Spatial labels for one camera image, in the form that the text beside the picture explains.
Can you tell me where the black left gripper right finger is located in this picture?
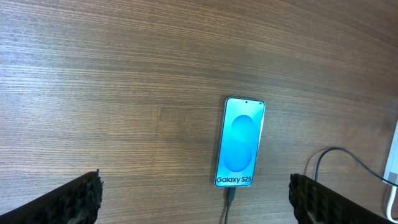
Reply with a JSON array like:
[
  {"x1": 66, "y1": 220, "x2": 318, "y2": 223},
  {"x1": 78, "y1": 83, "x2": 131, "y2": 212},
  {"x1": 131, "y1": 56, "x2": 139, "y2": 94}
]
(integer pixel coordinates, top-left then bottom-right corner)
[{"x1": 289, "y1": 174, "x2": 390, "y2": 224}]

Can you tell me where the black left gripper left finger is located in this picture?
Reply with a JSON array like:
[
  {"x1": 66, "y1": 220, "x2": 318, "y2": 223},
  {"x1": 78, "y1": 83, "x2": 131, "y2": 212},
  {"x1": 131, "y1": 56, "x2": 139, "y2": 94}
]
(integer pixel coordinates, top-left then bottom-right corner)
[{"x1": 1, "y1": 170, "x2": 103, "y2": 224}]

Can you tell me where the black usb charger cable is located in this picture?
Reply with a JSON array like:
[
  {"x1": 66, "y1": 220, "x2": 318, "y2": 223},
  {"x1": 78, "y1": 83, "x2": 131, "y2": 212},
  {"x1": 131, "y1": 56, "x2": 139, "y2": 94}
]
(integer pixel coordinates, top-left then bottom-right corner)
[{"x1": 223, "y1": 147, "x2": 398, "y2": 224}]

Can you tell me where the blue screen smartphone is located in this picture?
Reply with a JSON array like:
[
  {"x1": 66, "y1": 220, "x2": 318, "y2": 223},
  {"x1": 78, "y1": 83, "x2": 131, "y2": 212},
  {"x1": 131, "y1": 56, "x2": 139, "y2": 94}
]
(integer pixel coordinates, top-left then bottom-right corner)
[{"x1": 215, "y1": 96, "x2": 266, "y2": 187}]

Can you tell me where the white power strip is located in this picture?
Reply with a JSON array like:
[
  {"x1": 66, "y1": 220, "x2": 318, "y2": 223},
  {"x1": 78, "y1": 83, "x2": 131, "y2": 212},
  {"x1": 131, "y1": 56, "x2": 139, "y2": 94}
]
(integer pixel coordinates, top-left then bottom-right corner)
[{"x1": 383, "y1": 126, "x2": 398, "y2": 185}]

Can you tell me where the white power strip cord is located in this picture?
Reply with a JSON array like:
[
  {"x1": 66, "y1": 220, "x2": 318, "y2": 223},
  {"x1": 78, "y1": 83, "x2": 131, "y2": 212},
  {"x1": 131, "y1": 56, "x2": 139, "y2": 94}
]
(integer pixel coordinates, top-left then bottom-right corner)
[{"x1": 385, "y1": 185, "x2": 398, "y2": 224}]

